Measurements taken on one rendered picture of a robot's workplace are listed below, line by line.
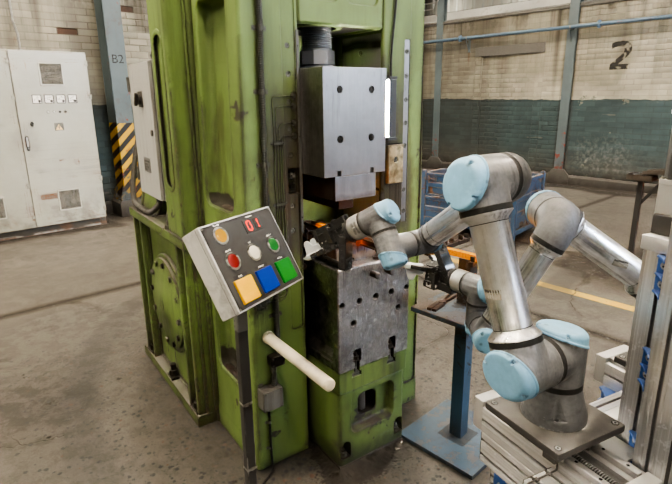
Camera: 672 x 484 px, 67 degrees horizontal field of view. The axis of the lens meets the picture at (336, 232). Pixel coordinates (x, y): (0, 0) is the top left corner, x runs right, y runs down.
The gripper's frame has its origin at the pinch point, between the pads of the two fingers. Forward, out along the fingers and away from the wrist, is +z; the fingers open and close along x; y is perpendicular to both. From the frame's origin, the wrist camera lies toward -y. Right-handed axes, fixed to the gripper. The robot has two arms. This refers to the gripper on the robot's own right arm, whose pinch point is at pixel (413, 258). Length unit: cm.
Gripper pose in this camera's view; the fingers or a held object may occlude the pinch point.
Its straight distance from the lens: 183.9
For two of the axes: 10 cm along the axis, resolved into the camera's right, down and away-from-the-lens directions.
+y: 0.1, 9.7, 2.6
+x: 8.2, -1.6, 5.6
